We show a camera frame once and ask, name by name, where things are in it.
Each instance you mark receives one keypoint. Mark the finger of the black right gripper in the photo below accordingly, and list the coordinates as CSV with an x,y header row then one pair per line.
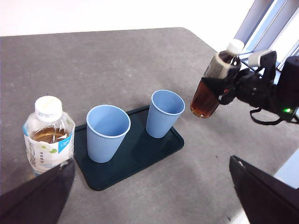
x,y
219,85

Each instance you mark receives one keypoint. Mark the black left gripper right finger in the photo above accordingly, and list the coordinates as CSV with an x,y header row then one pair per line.
x,y
268,200

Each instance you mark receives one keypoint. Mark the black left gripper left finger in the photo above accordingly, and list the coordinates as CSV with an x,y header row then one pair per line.
x,y
35,203

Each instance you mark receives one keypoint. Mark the dark oolong tea bottle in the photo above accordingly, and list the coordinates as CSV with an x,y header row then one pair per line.
x,y
203,102

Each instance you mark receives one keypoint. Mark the jasmine tea bottle white label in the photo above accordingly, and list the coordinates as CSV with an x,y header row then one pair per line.
x,y
49,144

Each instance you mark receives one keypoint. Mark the blue ribbed plastic cup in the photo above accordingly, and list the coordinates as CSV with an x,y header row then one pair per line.
x,y
102,147
158,124

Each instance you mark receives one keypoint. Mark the dark rectangular tray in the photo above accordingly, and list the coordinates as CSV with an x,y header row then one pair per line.
x,y
140,158

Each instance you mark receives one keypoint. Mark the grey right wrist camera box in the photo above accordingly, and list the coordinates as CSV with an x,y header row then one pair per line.
x,y
254,59

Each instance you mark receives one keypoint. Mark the blue window frame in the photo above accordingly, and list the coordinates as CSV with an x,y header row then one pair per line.
x,y
252,23

